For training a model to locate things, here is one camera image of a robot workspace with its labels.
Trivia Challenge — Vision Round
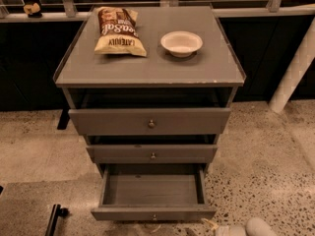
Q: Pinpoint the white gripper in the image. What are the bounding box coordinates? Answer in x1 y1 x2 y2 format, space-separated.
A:
202 218 247 236

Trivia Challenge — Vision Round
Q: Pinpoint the grey bottom drawer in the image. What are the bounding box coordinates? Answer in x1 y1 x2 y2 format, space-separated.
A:
92 164 216 221

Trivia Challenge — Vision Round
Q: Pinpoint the grey drawer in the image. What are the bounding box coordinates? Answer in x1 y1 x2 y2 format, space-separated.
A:
92 164 216 221
69 108 230 135
87 145 218 163

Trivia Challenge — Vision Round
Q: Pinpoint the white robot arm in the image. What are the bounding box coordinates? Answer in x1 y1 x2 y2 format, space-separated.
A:
202 217 278 236

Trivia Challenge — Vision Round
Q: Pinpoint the grey middle drawer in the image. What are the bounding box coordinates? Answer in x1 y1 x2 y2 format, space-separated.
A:
87 145 218 163

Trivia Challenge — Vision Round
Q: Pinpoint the grey drawer cabinet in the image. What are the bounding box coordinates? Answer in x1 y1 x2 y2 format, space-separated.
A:
54 7 245 172

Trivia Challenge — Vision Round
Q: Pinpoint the grey top drawer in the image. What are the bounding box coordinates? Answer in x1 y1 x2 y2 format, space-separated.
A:
69 108 230 135

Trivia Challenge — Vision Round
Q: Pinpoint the black floor stand bar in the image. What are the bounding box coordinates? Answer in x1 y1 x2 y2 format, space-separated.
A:
45 204 69 236

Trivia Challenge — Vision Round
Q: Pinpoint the white paper bowl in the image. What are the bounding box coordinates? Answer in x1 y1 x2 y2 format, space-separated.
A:
160 31 203 58

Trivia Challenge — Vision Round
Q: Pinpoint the white diagonal pillar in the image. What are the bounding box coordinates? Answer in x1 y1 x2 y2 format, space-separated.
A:
269 18 315 113

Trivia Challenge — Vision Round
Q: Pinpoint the brown chip bag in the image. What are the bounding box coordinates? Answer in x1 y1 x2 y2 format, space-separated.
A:
94 7 147 57

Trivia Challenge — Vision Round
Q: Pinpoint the small yellow black object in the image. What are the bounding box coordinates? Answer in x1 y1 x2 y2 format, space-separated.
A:
24 2 42 18

